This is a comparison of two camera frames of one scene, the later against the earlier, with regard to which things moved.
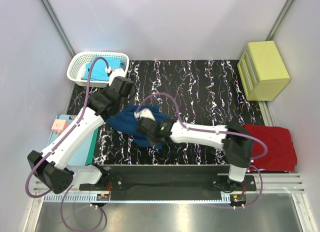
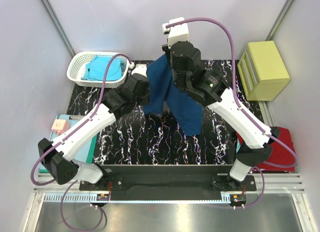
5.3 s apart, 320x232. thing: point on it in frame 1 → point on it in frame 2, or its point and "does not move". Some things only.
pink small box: [59, 125] does not move
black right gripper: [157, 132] → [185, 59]
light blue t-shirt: [98, 72] does not move
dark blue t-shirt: [125, 120] → [163, 88]
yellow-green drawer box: [262, 71] does not move
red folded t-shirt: [282, 155] does not move
